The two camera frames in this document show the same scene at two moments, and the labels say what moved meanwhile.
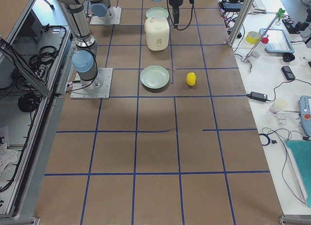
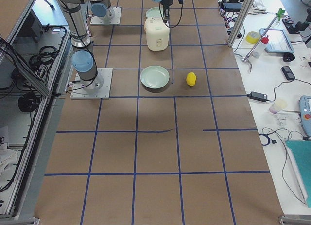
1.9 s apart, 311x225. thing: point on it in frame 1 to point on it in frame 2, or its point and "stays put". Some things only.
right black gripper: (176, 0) to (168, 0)
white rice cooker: (157, 27) stays put
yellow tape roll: (252, 37) stays put
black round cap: (288, 57) stays put
